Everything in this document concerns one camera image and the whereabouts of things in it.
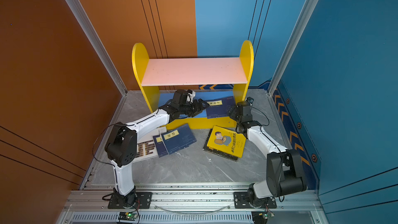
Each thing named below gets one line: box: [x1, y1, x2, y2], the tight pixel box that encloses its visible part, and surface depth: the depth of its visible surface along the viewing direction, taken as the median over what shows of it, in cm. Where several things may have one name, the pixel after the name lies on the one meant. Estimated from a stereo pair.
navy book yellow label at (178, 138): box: [160, 123, 197, 156], surface depth 93 cm
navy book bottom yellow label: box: [152, 134, 169, 158], surface depth 89 cm
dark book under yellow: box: [202, 128, 239, 162], surface depth 89 cm
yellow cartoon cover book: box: [206, 125, 247, 159], surface depth 92 cm
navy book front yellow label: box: [205, 96, 235, 119], surface depth 93 cm
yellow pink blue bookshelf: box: [166, 109, 238, 130], surface depth 98 cm
